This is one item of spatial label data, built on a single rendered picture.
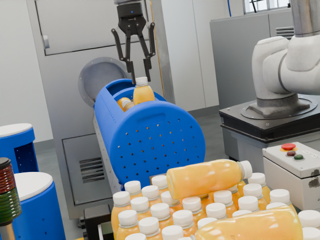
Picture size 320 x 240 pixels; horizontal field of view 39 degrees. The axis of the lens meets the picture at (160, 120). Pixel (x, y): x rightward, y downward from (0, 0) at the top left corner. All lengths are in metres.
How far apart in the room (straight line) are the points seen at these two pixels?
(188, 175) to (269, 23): 2.62
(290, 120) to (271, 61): 0.22
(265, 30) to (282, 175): 2.50
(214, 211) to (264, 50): 0.91
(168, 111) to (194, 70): 5.51
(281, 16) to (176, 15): 3.52
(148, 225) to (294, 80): 0.89
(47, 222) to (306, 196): 0.74
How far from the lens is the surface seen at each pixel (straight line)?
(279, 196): 0.93
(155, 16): 2.67
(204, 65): 6.84
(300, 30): 1.56
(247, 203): 0.91
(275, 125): 1.60
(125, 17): 1.34
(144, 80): 1.35
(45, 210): 1.37
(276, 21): 3.39
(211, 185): 0.95
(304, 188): 1.04
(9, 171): 0.80
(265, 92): 1.72
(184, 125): 1.30
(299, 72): 1.57
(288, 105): 1.73
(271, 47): 1.68
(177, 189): 0.93
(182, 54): 6.71
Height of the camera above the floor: 1.44
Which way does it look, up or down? 12 degrees down
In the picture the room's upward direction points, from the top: 8 degrees counter-clockwise
